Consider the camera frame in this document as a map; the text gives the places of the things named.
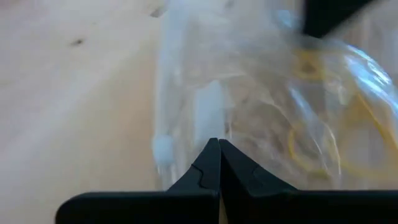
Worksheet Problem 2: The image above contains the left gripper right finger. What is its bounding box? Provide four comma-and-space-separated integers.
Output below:
219, 139, 398, 224

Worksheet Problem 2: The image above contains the yellow rubber band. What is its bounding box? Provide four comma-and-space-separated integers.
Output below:
287, 123, 332, 180
338, 92, 398, 180
293, 49, 328, 81

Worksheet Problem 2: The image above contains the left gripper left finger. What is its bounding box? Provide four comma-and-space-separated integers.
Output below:
55, 138, 221, 224

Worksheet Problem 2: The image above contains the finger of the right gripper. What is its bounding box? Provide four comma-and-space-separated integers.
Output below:
302, 0, 376, 39

